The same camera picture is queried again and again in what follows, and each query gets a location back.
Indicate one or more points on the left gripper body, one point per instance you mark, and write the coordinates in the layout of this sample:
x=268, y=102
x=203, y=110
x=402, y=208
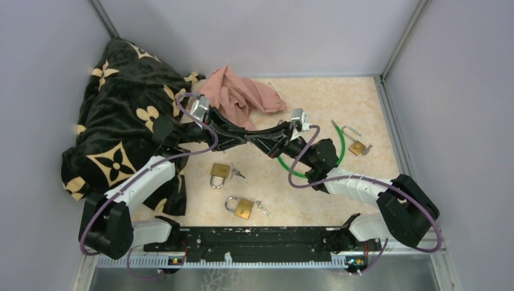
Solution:
x=196, y=133

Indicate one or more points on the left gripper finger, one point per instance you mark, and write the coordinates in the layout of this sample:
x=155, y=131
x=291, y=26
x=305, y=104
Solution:
x=222, y=125
x=228, y=142

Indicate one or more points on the black floral blanket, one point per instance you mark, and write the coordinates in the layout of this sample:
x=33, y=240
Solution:
x=127, y=92

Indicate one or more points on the black padlock with keys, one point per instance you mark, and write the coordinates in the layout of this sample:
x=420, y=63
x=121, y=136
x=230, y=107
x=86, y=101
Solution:
x=254, y=139

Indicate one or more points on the aluminium frame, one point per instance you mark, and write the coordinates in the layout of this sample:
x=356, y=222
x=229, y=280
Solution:
x=441, y=263

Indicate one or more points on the pink cloth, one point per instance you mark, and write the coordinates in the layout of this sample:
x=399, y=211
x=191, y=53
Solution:
x=236, y=97

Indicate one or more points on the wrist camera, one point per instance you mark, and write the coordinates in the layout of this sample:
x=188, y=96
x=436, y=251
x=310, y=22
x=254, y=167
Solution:
x=299, y=122
x=200, y=107

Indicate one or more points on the brass padlock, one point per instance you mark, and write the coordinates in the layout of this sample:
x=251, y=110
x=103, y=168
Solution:
x=357, y=147
x=220, y=173
x=243, y=207

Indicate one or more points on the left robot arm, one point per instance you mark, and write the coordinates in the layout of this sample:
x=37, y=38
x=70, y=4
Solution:
x=107, y=227

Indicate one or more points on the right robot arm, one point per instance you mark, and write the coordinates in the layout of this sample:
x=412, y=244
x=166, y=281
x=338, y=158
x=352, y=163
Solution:
x=406, y=213

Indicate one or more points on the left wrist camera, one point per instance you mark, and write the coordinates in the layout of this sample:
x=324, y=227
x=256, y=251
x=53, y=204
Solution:
x=200, y=107

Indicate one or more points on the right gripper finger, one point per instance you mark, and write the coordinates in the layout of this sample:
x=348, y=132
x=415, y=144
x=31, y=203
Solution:
x=265, y=146
x=282, y=131

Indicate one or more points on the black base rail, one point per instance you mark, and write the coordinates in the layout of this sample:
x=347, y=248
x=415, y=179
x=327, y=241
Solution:
x=259, y=244

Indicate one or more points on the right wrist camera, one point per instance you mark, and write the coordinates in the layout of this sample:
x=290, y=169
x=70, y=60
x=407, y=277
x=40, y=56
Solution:
x=299, y=122

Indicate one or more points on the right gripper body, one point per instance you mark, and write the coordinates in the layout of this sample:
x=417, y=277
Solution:
x=291, y=148

